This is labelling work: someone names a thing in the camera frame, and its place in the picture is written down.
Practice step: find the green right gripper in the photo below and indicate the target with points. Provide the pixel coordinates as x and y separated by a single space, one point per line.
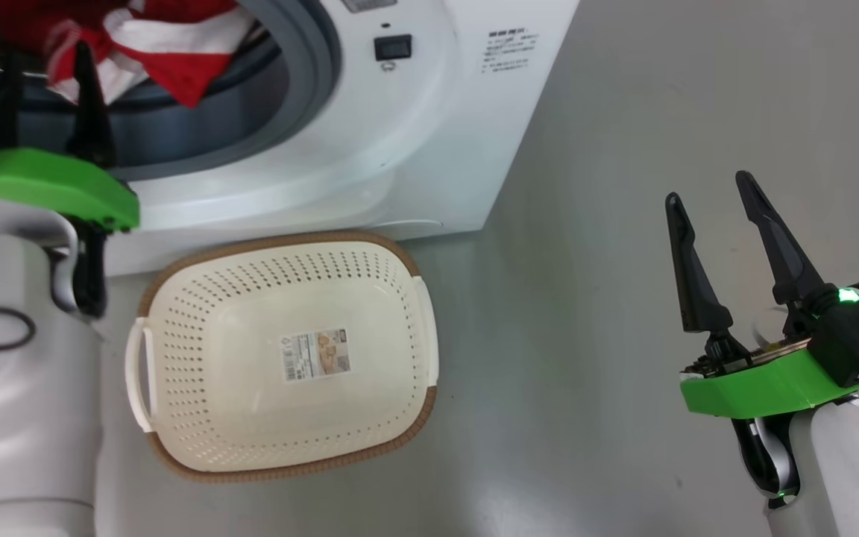
757 388

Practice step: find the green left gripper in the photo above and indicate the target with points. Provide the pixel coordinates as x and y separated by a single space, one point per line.
49 183

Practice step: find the red and white garment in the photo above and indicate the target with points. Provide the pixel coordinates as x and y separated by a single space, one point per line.
176 45

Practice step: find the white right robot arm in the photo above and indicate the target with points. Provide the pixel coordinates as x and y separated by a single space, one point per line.
847 477

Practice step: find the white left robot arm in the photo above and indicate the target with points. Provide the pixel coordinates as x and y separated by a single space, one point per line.
19 418

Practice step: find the grey rubber door gasket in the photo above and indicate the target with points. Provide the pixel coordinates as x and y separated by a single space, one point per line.
250 127

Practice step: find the white front-load washing machine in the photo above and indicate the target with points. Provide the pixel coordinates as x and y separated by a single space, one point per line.
414 149

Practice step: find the paper basket label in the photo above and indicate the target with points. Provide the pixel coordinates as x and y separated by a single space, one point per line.
316 356

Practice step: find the cream perforated laundry basket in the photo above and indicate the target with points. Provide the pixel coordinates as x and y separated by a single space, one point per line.
250 418

